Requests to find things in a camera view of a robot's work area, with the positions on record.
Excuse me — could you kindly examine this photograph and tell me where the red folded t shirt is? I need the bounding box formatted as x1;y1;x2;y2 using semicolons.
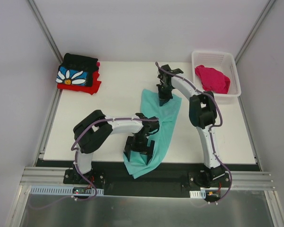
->
56;70;101;95

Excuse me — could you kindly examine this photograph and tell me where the right white cable duct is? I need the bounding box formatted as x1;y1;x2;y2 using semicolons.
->
189;190;206;199

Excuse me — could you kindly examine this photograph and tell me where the aluminium frame post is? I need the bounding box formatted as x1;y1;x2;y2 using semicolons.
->
235;0;277;64
27;0;63;63

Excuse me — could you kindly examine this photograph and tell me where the white cable duct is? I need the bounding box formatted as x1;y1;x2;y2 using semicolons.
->
30;185;104;196
189;190;206;199

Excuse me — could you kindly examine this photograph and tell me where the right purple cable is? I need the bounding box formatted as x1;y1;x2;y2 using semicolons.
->
155;61;232;208

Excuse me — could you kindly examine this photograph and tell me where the white plastic basket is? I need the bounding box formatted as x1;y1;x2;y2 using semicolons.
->
191;51;241;97

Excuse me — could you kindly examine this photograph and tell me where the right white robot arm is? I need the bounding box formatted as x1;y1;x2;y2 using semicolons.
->
155;63;226;188

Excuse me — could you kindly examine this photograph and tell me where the left white cable duct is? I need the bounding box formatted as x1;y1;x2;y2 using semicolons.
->
30;185;104;196

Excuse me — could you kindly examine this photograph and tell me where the teal t shirt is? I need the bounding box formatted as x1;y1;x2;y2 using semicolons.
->
124;89;182;179

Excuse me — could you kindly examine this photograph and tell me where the left aluminium frame post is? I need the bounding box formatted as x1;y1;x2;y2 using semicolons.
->
27;0;63;63

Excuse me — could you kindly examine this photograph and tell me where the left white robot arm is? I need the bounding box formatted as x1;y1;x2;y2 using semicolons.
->
71;110;160;184

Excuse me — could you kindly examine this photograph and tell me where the magenta t shirt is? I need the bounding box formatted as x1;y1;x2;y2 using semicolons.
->
195;65;231;94

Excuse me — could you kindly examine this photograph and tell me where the right aluminium frame post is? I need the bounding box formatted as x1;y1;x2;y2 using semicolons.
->
235;0;277;64

